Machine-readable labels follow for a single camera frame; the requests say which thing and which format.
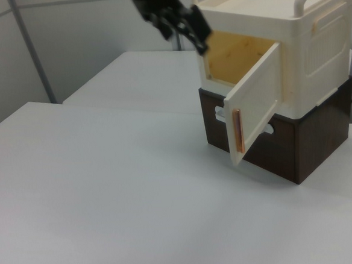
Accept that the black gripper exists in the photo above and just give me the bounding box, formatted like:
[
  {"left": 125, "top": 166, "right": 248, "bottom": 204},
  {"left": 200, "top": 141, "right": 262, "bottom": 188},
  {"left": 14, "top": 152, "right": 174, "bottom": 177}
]
[{"left": 126, "top": 0, "right": 215, "bottom": 61}]

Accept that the cream cabinet door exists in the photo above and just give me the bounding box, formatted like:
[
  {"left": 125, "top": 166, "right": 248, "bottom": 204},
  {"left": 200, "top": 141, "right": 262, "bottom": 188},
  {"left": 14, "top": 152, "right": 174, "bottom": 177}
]
[{"left": 220, "top": 41, "right": 289, "bottom": 168}]

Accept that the orange door handle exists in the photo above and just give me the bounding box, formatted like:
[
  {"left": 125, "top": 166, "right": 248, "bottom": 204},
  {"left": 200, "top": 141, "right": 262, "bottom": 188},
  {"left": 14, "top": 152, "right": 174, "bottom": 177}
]
[{"left": 232, "top": 107, "right": 246, "bottom": 154}]

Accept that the cream plastic cabinet body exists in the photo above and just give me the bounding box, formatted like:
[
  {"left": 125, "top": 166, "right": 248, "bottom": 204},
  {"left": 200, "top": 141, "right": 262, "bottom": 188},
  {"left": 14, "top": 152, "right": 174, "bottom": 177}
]
[{"left": 187, "top": 0, "right": 352, "bottom": 126}]

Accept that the dark brown wooden drawer box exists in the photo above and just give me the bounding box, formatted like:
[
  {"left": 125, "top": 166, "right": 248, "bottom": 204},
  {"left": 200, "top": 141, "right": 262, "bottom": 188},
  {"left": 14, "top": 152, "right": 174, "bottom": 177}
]
[{"left": 197, "top": 75, "right": 352, "bottom": 192}]

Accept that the upright grey partition post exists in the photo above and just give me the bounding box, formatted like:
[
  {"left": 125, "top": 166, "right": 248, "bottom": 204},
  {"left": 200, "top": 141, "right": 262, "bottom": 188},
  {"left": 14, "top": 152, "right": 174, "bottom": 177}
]
[{"left": 171, "top": 31, "right": 186, "bottom": 52}]

